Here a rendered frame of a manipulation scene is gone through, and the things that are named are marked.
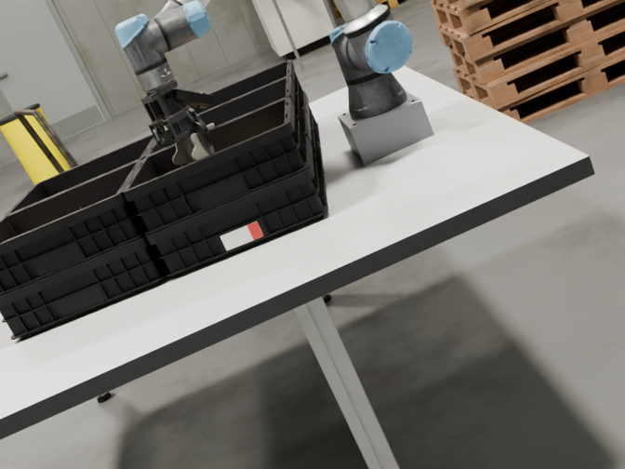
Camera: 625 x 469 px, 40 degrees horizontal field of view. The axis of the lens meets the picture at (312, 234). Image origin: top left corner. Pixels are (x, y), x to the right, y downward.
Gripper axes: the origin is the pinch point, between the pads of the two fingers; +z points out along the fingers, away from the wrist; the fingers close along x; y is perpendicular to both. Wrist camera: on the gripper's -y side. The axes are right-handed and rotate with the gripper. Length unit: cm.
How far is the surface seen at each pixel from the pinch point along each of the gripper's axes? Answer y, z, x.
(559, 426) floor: -23, 90, 48
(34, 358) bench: 48, 20, -23
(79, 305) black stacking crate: 31.2, 16.8, -24.7
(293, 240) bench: 3.3, 19.6, 19.3
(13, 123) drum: -306, 22, -586
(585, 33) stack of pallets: -270, 61, -26
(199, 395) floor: -25, 90, -87
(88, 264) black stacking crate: 27.3, 8.6, -19.0
